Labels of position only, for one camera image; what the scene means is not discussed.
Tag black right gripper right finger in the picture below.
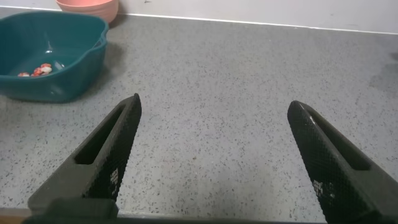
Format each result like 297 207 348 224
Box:
287 100 398 224

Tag red and white solid pieces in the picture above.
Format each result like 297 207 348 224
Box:
17 63 53 78

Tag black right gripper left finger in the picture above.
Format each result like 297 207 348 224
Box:
27 93 143 210

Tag teal square plastic basin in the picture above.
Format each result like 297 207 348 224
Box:
0 11 109 104

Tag pink plastic bowl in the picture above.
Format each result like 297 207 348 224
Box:
55 0 120 24

